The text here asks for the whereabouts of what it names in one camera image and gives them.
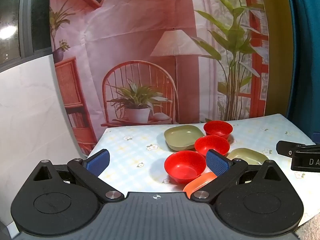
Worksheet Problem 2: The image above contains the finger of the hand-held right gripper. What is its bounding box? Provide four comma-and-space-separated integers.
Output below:
276, 140, 320, 158

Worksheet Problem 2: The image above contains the teal curtain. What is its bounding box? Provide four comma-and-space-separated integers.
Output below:
284, 0, 320, 145

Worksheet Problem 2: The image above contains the printed room scene backdrop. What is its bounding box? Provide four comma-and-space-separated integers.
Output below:
49, 0, 269, 157

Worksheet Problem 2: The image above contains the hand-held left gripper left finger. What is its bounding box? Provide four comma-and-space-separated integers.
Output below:
32, 149, 125, 202

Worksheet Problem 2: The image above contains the green square plate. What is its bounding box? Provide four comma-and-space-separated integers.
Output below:
226, 148, 269, 166
164, 125, 204, 152

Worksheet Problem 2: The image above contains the red plastic bowl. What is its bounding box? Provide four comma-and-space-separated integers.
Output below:
164, 151, 207, 184
194, 135, 230, 157
203, 121, 233, 140

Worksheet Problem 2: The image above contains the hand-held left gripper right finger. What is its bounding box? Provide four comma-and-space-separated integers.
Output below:
191, 149, 285, 202

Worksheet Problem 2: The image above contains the floral checked tablecloth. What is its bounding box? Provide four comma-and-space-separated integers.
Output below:
86, 114, 320, 227

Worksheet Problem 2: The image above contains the olive cloth strip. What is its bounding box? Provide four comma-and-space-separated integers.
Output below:
264, 0, 294, 117

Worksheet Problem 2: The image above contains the dark glass window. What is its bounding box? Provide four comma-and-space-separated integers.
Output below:
0, 0, 54, 67

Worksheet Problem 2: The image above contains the orange plate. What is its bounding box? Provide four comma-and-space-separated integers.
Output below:
182, 172, 218, 195

